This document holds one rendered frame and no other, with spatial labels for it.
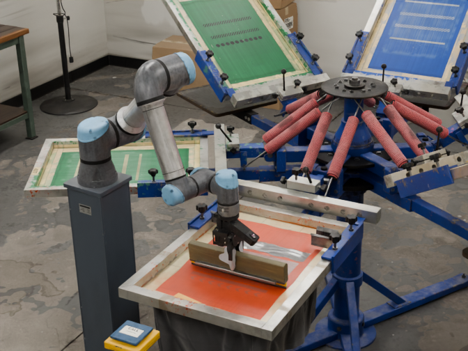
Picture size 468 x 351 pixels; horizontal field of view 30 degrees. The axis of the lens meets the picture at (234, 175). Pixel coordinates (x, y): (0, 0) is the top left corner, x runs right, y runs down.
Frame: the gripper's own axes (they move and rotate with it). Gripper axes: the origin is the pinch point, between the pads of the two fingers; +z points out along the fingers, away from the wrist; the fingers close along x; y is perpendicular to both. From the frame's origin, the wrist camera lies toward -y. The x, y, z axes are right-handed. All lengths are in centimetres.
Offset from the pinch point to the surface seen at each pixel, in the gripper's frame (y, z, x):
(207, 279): 8.7, 4.5, 6.2
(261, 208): 12.9, 0.8, -45.6
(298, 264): -15.9, 5.4, -17.0
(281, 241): -2.6, 5.0, -30.4
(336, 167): -6, -7, -77
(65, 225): 206, 94, -147
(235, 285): -1.9, 4.9, 5.7
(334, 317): 8, 89, -109
